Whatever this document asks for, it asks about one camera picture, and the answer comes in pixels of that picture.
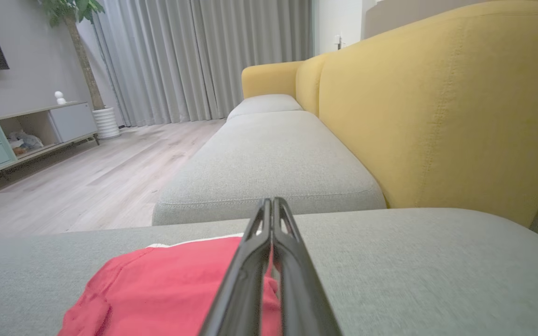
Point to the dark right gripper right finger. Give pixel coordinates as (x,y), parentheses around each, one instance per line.
(301,294)

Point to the yellow sofa backrest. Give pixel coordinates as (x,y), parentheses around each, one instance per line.
(437,116)

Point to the pale grey cabinet door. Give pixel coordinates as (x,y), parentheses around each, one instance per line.
(73,121)

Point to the low wooden TV cabinet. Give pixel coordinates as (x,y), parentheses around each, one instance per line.
(40,112)

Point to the grey pleated curtain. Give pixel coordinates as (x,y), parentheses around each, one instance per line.
(194,56)

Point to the small white figurine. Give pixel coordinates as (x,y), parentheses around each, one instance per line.
(59,95)

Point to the small grey sofa seat cushion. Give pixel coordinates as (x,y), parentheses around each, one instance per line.
(264,103)

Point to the red shorts with white stripes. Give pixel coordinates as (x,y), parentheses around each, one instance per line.
(157,294)

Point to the large grey sofa seat cushion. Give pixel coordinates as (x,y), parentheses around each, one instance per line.
(414,280)

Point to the grey cloth toy bundle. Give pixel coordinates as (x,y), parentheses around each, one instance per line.
(26,141)

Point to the green indoor tree plant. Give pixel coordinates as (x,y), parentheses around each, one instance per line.
(83,60)

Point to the white ribbed plant pot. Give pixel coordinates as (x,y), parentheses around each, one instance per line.
(106,123)

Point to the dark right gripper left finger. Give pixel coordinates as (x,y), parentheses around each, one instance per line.
(243,289)

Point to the long grey sofa seat cushion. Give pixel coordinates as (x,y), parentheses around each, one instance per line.
(269,163)

